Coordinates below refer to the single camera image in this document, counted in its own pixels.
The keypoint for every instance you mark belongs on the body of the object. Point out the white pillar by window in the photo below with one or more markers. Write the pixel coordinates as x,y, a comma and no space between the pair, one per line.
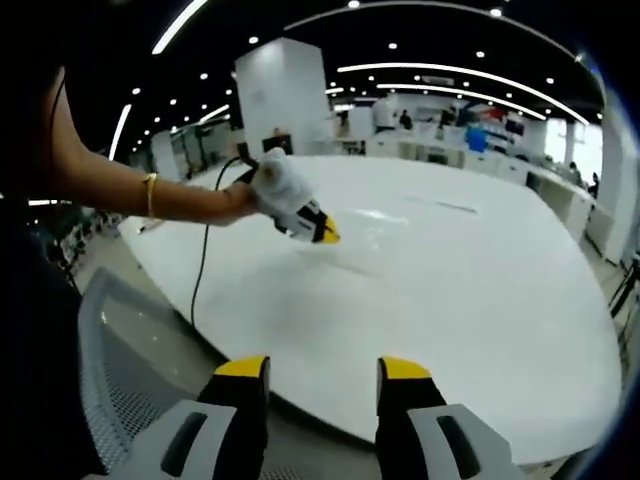
620,175

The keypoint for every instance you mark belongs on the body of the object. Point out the clear resealable bag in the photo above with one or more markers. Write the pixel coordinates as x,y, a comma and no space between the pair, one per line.
365,240

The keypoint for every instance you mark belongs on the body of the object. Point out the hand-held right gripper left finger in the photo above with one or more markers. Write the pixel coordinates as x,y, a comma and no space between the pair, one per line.
240,415

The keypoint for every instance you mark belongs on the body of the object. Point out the black stand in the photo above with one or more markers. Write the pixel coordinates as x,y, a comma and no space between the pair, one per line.
627,290

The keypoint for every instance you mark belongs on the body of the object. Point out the blue bin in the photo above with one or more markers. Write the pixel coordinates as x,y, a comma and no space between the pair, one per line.
477,138

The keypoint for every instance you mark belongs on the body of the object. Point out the grey mesh chair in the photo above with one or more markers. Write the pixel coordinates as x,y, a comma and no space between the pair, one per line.
130,360

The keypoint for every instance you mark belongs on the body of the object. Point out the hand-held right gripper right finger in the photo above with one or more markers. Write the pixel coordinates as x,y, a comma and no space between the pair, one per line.
405,405

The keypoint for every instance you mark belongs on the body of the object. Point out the long white counter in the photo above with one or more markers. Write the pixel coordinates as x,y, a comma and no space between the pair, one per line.
550,190

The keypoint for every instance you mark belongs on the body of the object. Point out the small black cabinet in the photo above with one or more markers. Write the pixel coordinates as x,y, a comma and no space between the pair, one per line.
277,145

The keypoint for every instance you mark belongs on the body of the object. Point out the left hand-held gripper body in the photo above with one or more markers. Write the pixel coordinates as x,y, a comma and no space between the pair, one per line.
280,185

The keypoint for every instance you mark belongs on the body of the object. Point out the white square pillar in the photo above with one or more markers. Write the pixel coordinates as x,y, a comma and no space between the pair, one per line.
285,95

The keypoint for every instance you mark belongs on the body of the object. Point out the person's dark clothing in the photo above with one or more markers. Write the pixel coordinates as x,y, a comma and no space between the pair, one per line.
30,325

